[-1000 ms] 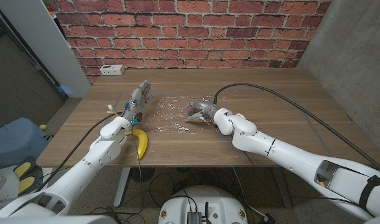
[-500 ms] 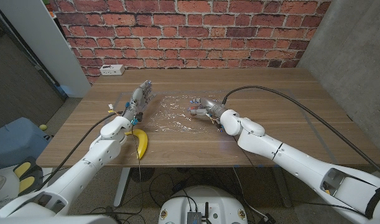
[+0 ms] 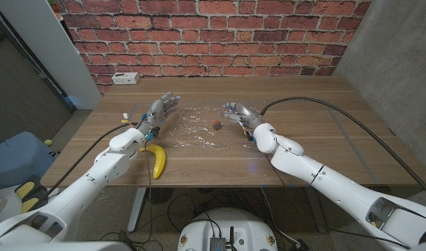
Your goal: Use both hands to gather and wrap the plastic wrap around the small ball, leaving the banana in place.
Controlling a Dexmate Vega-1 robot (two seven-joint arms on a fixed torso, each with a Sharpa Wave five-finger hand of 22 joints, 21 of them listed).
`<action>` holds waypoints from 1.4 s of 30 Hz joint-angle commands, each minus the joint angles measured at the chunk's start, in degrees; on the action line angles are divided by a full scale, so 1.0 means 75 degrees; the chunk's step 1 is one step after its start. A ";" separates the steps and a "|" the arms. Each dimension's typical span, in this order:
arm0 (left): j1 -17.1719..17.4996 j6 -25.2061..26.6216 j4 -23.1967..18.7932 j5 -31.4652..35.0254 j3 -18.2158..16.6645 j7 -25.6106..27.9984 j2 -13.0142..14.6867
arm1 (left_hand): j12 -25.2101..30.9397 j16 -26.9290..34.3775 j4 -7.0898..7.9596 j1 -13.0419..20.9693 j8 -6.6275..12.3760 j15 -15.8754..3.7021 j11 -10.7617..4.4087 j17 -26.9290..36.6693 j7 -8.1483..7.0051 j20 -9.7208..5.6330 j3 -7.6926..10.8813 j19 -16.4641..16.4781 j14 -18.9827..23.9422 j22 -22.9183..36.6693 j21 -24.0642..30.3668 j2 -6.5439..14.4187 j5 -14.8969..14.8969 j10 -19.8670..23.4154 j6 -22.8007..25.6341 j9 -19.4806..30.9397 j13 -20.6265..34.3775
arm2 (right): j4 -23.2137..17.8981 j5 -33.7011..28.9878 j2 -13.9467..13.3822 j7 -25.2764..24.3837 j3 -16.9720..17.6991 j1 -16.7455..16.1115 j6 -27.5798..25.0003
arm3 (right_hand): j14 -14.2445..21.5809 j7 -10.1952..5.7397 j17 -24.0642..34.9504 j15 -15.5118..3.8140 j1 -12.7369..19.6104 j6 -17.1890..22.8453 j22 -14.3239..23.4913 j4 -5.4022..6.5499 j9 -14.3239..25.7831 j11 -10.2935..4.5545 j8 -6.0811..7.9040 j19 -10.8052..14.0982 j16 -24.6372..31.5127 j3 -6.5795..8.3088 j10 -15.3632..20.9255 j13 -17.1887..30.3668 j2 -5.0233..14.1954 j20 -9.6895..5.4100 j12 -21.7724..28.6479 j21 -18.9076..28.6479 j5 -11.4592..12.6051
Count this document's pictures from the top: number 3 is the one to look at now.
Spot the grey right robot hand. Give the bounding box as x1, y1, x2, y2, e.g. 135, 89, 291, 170
222, 101, 266, 135

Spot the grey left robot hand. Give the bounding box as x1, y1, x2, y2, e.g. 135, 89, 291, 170
137, 91, 181, 140

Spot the clear plastic wrap sheet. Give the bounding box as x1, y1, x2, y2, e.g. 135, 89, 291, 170
163, 106, 255, 149

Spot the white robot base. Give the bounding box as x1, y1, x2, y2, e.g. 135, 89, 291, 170
177, 208, 279, 251

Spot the yellow banana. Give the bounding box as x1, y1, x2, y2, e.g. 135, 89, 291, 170
139, 144, 167, 180

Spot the white power strip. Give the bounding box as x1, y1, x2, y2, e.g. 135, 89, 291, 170
111, 72, 141, 86

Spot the black round floor fan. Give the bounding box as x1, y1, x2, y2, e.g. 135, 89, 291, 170
145, 188, 174, 205

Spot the red brick print backdrop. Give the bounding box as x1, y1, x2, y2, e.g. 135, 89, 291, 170
55, 0, 372, 94

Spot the white table leg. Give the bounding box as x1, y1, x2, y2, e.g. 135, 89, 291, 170
127, 187, 147, 233

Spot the grey table leg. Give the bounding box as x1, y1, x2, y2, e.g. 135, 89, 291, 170
305, 186, 328, 234

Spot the white board panel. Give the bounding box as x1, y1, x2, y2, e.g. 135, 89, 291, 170
0, 0, 102, 111

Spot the blue grey bin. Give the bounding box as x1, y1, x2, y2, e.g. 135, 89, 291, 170
0, 130, 59, 191

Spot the black yellow foot pedal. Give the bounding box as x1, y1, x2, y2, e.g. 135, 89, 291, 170
14, 175, 50, 215

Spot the white robot chest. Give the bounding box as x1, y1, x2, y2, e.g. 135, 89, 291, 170
0, 240, 133, 251

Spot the thin black left wrist wire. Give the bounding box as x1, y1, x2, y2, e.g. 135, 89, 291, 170
144, 138, 153, 240

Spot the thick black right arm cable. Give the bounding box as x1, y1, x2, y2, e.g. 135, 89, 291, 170
259, 96, 426, 202

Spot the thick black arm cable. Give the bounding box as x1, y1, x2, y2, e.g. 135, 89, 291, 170
259, 96, 426, 202
45, 121, 140, 201

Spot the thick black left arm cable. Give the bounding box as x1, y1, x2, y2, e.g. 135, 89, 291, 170
45, 121, 140, 201

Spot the white floor cable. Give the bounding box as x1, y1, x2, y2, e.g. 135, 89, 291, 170
260, 187, 301, 245

